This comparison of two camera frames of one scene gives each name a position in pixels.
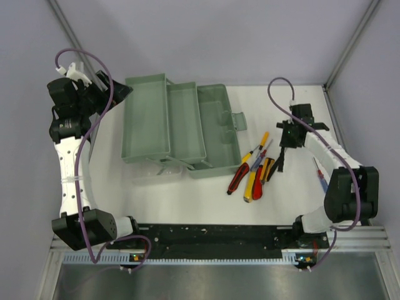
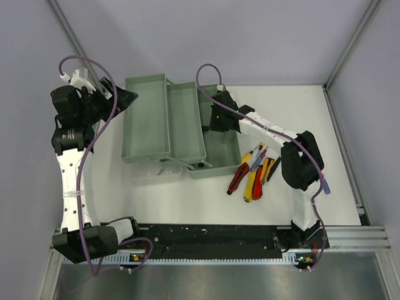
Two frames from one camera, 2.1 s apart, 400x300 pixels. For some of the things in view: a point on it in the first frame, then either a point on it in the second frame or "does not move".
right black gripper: x=284 y=142 -> x=212 y=127
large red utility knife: x=242 y=172 does not move
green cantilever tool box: x=194 y=127 does not move
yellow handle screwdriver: x=247 y=157 does not move
